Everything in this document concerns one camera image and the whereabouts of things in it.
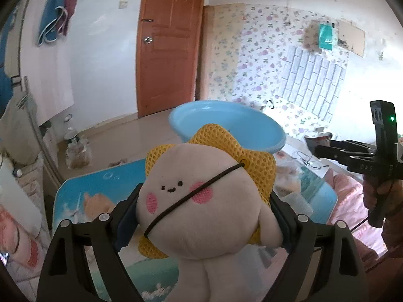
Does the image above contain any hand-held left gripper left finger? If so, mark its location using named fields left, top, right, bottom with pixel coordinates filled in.
left=36, top=182, right=148, bottom=302

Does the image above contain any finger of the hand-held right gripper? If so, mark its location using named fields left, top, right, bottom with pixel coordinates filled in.
left=315, top=145, right=377, bottom=163
left=304, top=136, right=377, bottom=153

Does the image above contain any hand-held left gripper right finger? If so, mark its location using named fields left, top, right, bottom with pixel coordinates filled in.
left=261, top=192, right=370, bottom=302

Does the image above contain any beige plush toy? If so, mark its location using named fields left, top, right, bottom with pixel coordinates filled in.
left=135, top=124, right=284, bottom=302

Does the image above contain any blue plastic basin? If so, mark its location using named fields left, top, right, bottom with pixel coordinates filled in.
left=168, top=100, right=287, bottom=155

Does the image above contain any printed desktop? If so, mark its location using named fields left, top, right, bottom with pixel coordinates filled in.
left=52, top=151, right=341, bottom=302

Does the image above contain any person's right hand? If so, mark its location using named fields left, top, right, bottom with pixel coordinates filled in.
left=362, top=178, right=403, bottom=228

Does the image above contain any pink blanket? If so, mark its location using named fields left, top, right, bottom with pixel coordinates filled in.
left=327, top=168, right=397, bottom=258

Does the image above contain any clear bag of scraps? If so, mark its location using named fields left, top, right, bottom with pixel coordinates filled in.
left=64, top=135, right=93, bottom=169

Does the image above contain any green paper bag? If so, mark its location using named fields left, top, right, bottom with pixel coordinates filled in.
left=318, top=22, right=335, bottom=51

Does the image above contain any brown cardboard sheet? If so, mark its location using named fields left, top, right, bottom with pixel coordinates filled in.
left=338, top=20, right=366, bottom=58

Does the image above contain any grey cloth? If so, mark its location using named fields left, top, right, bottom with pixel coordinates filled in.
left=0, top=94, right=41, bottom=166

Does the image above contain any brown wooden door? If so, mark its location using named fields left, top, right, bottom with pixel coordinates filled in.
left=136, top=0, right=208, bottom=118

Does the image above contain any blue hanging garment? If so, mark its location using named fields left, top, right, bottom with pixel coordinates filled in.
left=0, top=28, right=19, bottom=117

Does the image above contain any blue towel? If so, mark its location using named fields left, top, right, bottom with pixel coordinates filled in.
left=38, top=0, right=68, bottom=46

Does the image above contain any maroon towel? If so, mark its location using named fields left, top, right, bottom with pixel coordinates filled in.
left=61, top=0, right=78, bottom=36

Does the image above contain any charging cable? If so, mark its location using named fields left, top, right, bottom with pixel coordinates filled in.
left=294, top=151, right=328, bottom=169

